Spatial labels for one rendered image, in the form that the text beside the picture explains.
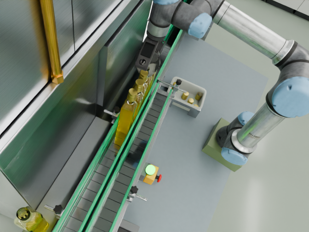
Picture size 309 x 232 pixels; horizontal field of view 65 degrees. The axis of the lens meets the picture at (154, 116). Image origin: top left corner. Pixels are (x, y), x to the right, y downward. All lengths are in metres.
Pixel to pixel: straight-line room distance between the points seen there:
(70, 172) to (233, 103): 1.10
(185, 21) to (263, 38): 0.27
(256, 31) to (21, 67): 0.70
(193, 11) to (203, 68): 1.02
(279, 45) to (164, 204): 0.81
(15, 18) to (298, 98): 0.72
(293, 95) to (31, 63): 0.69
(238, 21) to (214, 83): 0.88
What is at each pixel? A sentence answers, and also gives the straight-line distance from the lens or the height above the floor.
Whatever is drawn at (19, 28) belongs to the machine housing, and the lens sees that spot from 0.48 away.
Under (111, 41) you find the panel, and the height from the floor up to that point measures 1.32.
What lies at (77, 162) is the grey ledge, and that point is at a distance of 1.08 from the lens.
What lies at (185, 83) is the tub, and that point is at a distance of 1.51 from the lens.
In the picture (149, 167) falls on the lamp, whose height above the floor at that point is 0.85.
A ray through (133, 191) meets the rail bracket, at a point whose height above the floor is 1.01.
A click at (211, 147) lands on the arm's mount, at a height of 0.82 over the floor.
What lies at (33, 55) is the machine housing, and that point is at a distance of 0.54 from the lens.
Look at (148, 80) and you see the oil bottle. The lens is 1.09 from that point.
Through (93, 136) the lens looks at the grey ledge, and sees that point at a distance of 1.13.
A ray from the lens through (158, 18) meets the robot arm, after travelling 0.82.
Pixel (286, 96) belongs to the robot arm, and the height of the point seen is 1.42.
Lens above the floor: 1.88
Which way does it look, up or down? 54 degrees down
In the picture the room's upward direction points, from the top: 23 degrees clockwise
